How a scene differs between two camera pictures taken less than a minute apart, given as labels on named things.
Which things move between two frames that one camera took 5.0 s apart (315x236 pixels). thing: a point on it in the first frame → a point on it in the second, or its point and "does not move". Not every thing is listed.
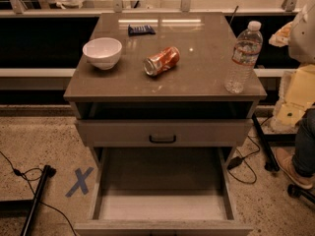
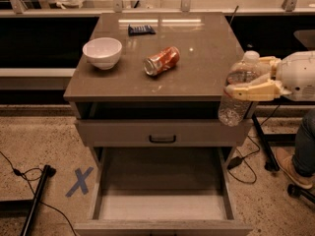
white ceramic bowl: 102,53 does not move
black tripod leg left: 48,172 does not move
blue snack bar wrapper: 140,30 does not move
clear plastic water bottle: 245,53 → 234,111
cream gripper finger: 282,37 → 297,78
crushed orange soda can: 161,61 does not move
